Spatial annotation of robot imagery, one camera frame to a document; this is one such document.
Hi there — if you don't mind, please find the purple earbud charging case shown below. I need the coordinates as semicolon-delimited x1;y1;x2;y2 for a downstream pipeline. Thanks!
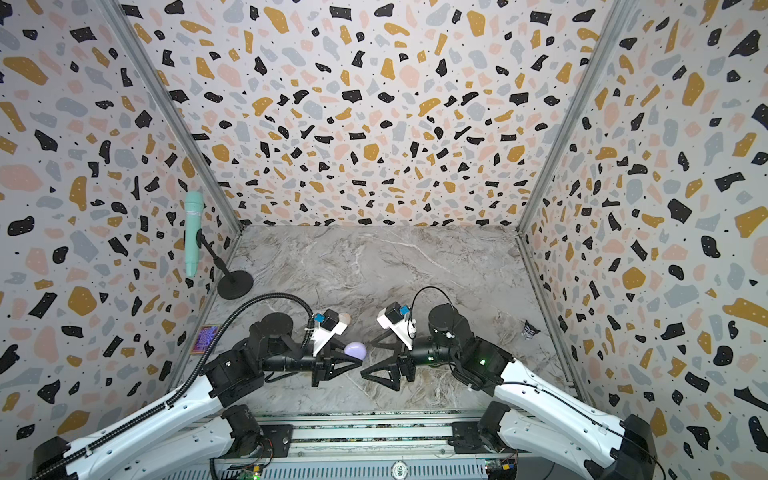
344;342;367;360

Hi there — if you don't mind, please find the small dark wrapper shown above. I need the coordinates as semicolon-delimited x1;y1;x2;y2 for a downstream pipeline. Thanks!
523;320;540;339

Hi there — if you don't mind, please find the black microphone stand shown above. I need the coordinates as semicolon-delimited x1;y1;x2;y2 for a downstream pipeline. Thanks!
196;230;254;300

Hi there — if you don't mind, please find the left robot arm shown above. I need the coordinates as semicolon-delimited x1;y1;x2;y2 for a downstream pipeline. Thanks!
33;309;362;479

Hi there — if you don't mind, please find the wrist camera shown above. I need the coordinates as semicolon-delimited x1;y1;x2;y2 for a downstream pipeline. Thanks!
311;309;348;356
377;301;417;350

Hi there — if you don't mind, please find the black corrugated cable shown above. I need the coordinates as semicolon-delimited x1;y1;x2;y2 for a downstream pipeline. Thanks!
29;292;314;480

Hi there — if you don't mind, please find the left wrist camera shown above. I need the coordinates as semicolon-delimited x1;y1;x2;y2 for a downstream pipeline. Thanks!
311;309;348;356

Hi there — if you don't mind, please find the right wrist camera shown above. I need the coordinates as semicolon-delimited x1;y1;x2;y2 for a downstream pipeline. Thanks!
377;301;417;350

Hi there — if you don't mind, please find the colourful card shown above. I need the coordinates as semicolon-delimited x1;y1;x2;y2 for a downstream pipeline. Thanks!
192;325;220;355

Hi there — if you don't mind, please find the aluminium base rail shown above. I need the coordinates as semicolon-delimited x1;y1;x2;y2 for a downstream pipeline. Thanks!
107;410;631;480

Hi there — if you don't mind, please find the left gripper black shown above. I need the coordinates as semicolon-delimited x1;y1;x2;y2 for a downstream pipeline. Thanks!
268;337;367;385

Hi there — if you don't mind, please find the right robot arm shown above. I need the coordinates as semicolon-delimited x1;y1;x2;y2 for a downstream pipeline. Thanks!
361;302;660;479

